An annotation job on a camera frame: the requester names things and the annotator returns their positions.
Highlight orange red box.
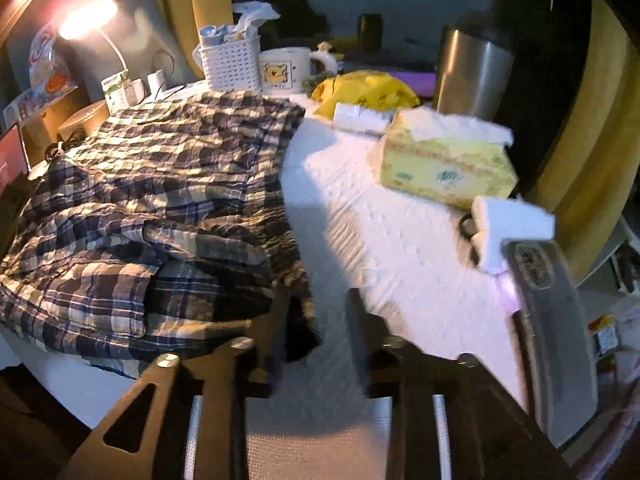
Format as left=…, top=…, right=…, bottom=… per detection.
left=0, top=122, right=31, bottom=191

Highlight white folded cloth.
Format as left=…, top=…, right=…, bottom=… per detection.
left=470, top=195, right=557, bottom=276

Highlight yellow green tissue box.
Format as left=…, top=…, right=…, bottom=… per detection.
left=370, top=107, right=518, bottom=211

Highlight white desk lamp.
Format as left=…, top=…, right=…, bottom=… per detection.
left=56, top=0, right=132, bottom=81

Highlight black cable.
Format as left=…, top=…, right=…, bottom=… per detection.
left=45, top=130, right=88, bottom=162

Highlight white crumpled plastic bag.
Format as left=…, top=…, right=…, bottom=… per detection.
left=232, top=2, right=281, bottom=37

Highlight printed colourful packet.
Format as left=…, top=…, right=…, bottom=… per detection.
left=2, top=85, right=76, bottom=126

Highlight round beige container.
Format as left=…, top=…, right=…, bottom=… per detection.
left=56, top=100, right=111, bottom=143

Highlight printed snack bag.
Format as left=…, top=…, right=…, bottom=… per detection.
left=27, top=22, right=81, bottom=93

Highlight purple cloth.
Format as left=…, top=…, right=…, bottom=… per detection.
left=395, top=72, right=438, bottom=96

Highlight dark cup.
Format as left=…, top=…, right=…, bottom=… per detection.
left=356, top=12, right=383, bottom=48

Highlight white tube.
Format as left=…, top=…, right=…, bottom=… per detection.
left=332, top=101, right=396, bottom=136

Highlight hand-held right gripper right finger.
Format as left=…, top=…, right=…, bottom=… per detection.
left=348, top=288, right=572, bottom=480

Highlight stainless steel thermos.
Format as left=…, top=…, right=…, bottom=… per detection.
left=431, top=25, right=516, bottom=121

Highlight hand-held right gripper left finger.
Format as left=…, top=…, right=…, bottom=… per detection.
left=62, top=286, right=297, bottom=480

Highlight white mug with bear print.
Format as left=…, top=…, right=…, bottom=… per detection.
left=257, top=46, right=338, bottom=98

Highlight yellow curtain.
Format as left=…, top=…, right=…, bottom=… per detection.
left=520, top=0, right=637, bottom=281
left=135, top=0, right=236, bottom=81

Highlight cardboard box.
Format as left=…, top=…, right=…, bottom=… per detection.
left=22, top=105, right=68, bottom=158

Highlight white plastic basket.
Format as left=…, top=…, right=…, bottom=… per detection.
left=192, top=35, right=263, bottom=95

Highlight plaid pants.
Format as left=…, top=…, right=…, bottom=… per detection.
left=0, top=89, right=323, bottom=380

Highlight green white carton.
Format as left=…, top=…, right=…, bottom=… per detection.
left=101, top=72, right=132, bottom=111

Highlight yellow plastic bag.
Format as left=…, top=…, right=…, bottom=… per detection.
left=311, top=71, right=422, bottom=118

